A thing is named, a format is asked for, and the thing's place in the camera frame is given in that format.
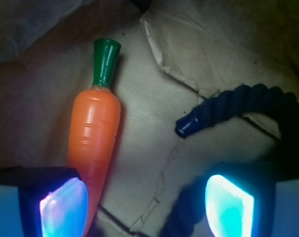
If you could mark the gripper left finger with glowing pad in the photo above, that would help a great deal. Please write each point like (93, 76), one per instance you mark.
(42, 202)

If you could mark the orange toy carrot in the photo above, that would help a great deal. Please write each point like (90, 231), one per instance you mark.
(94, 125)

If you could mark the brown paper bag basket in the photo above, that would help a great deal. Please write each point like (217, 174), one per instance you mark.
(175, 54)

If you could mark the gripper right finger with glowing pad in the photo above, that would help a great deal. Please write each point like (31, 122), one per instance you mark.
(254, 199)

